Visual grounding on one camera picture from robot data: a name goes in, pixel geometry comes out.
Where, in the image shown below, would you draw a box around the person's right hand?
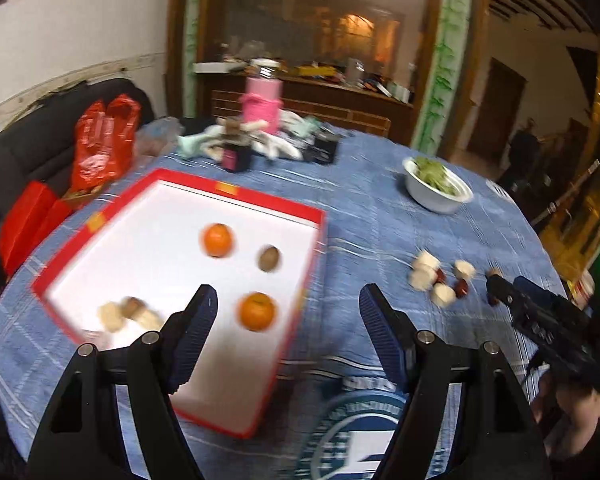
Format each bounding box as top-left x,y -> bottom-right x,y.
540,382 -> 600,456

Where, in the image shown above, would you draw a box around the black cup with brown cork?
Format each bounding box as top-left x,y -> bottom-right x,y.
220,117 -> 255,173

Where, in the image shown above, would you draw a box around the clear plastic bag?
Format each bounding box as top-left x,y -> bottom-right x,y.
135,116 -> 186,156

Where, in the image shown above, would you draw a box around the large orange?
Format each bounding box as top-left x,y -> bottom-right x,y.
200,223 -> 235,258

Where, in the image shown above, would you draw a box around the dark wooden door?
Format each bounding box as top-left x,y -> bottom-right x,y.
467,57 -> 528,168

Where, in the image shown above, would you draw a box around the small orange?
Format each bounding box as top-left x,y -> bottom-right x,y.
237,291 -> 277,333

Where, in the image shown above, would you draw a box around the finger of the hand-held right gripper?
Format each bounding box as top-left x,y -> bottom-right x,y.
486,276 -> 531,321
515,276 -> 566,311

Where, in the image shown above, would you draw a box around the red cardboard box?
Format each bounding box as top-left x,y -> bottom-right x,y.
0,181 -> 73,273

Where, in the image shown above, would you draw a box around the black sofa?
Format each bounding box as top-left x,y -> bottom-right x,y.
0,77 -> 156,281

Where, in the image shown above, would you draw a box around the red plastic bag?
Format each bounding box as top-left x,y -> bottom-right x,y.
70,94 -> 143,193

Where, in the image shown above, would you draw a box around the pink knit-sleeved bottle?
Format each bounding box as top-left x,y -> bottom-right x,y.
242,60 -> 284,135

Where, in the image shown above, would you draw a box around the white bowl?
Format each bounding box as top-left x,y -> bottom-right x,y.
402,156 -> 475,214

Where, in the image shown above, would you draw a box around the mint green glove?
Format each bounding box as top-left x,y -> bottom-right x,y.
177,127 -> 221,158

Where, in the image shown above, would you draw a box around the brown kiwi fruit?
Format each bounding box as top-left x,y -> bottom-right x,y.
257,245 -> 282,273

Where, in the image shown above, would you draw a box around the wooden sideboard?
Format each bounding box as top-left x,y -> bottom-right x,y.
210,67 -> 416,136

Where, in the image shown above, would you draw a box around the white cake cluster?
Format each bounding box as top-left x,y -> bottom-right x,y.
431,284 -> 457,307

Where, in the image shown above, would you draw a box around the red gift box white inside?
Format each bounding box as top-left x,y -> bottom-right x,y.
31,168 -> 327,440

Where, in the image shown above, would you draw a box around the white gloves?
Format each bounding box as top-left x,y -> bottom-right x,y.
250,120 -> 306,161

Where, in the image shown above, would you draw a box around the white and green cloth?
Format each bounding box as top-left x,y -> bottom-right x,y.
280,112 -> 326,141

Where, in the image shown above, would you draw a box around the bamboo print panel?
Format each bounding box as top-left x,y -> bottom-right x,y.
412,0 -> 481,151

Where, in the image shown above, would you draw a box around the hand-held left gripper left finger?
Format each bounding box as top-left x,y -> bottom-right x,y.
27,284 -> 218,480

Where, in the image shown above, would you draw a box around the black printed canister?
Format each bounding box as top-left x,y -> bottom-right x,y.
312,130 -> 341,165

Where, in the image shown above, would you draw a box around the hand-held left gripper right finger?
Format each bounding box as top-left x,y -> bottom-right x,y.
358,283 -> 551,480

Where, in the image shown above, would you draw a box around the green leafy vegetables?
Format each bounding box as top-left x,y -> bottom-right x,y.
412,157 -> 461,193

